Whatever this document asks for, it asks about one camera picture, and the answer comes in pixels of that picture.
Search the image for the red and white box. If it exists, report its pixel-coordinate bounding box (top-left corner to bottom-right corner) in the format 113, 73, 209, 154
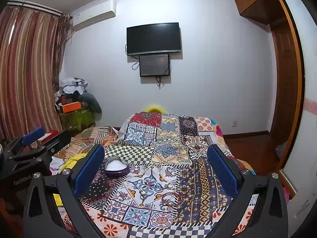
38, 130, 59, 143

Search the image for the white wall air conditioner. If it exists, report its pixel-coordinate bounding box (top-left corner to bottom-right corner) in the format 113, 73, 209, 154
72, 0, 116, 31

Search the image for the yellow cloth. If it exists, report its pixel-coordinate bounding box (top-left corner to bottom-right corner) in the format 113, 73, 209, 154
53, 153, 88, 207

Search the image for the striped patchwork blanket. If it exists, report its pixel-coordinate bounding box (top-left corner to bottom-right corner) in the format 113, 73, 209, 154
54, 126, 118, 161

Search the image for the brown beaded bracelet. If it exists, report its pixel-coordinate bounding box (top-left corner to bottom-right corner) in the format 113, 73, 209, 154
158, 193, 185, 210

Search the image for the purple heart-shaped tin box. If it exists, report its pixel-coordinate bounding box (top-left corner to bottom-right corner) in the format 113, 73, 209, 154
105, 156, 130, 178

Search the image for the colourful patchwork bedspread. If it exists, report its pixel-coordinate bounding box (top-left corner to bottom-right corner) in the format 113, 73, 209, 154
80, 112, 233, 237

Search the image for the orange box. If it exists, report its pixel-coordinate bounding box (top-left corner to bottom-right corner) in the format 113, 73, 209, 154
61, 102, 82, 113

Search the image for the red striped curtain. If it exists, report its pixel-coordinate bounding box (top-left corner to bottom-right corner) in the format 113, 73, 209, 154
1, 6, 70, 140

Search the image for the small black wall monitor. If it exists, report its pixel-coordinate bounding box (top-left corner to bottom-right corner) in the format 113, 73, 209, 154
139, 54, 170, 77

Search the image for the pile of clothes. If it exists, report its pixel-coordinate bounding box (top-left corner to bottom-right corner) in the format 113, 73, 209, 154
54, 77, 102, 114

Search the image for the large black wall television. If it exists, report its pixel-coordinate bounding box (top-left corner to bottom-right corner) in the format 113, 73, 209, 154
126, 23, 182, 56

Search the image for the yellow object behind bed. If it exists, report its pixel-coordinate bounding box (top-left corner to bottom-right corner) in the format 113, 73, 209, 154
145, 105, 165, 113

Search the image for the green patterned box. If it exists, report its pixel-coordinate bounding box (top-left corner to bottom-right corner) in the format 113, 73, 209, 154
59, 108, 95, 132

